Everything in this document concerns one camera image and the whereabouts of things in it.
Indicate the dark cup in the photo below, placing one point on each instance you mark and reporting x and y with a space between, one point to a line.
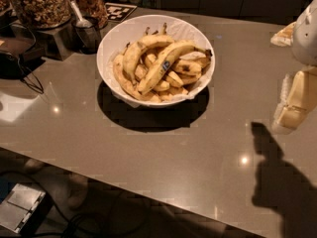
88 38

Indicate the grey box on floor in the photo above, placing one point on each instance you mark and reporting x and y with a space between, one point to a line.
20 208

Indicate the banana along bowl left edge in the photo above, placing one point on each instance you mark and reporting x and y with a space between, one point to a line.
127 85

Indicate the white plastic spoon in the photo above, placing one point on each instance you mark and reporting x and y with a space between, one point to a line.
81 22

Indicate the spotted banana right side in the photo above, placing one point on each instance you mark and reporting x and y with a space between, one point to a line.
187 67

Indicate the large glass jar of nuts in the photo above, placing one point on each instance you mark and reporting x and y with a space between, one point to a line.
42 14

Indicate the curved banana left top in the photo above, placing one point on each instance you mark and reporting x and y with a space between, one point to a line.
135 50

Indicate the small glass jar of nuts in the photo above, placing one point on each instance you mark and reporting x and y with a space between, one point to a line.
95 9

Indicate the white bowl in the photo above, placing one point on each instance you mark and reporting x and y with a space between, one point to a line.
131 30

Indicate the black device on left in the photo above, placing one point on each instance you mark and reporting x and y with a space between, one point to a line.
20 53

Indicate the long top banana with sticker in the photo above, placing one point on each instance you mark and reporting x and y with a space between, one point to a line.
165 60

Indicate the metal box under jar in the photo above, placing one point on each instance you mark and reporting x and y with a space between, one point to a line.
59 43

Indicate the black white marker tag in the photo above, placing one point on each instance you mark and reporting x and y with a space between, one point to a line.
119 12

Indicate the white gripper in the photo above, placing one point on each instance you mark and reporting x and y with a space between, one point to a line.
305 37

